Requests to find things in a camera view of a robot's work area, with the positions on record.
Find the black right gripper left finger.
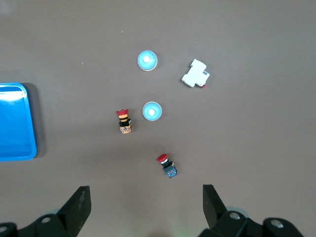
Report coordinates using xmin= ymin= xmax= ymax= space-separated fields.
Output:
xmin=0 ymin=185 xmax=92 ymax=237

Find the blue plastic tray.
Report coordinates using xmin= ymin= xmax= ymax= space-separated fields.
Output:
xmin=0 ymin=82 xmax=37 ymax=161

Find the blue dome call bell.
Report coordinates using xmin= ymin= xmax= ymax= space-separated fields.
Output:
xmin=137 ymin=50 xmax=158 ymax=72
xmin=142 ymin=101 xmax=162 ymax=121

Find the red push button dark base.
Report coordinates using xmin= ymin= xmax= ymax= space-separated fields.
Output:
xmin=157 ymin=154 xmax=178 ymax=179

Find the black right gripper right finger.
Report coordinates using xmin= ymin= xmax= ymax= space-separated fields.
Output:
xmin=197 ymin=184 xmax=304 ymax=237

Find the red button orange striped base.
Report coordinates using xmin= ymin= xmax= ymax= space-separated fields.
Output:
xmin=116 ymin=108 xmax=132 ymax=135

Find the white circuit breaker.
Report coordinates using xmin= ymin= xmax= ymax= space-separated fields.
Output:
xmin=181 ymin=58 xmax=211 ymax=88

